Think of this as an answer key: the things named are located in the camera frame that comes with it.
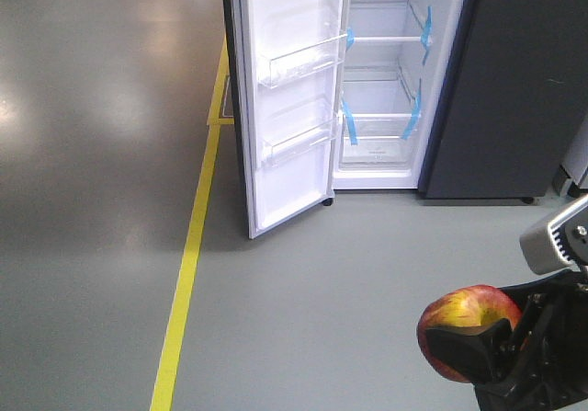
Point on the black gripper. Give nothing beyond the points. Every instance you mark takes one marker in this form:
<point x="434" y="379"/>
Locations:
<point x="548" y="371"/>

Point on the red yellow apple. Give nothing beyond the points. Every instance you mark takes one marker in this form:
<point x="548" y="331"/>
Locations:
<point x="470" y="306"/>

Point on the white fridge door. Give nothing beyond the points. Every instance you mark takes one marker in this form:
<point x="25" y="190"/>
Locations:
<point x="276" y="194"/>

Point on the dark grey fridge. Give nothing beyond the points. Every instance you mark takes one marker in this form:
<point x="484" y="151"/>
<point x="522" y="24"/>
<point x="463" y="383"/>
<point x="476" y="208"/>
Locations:
<point x="461" y="99"/>

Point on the clear lower door bin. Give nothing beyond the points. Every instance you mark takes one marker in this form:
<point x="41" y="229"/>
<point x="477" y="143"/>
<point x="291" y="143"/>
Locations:
<point x="294" y="131"/>

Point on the clear door bin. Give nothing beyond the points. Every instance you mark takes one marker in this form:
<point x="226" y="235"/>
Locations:
<point x="278" y="70"/>
<point x="294" y="131"/>

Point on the clear middle door bin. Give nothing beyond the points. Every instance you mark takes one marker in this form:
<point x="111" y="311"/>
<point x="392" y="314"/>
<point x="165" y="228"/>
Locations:
<point x="278" y="70"/>

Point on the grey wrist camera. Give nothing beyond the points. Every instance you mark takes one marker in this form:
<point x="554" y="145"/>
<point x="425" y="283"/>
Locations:
<point x="558" y="241"/>

